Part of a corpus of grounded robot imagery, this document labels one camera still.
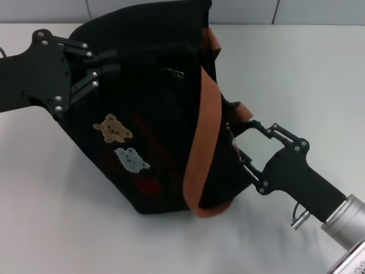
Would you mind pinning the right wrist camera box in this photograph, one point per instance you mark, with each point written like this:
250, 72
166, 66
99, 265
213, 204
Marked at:
353, 262

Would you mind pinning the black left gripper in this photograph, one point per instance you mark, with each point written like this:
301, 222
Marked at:
34, 77

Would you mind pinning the large silver zipper pull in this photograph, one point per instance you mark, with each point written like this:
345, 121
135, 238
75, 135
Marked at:
178, 74

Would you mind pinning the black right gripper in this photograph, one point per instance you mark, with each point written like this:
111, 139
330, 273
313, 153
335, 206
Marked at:
293, 177

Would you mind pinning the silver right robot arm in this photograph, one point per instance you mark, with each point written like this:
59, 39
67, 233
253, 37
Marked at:
348, 217

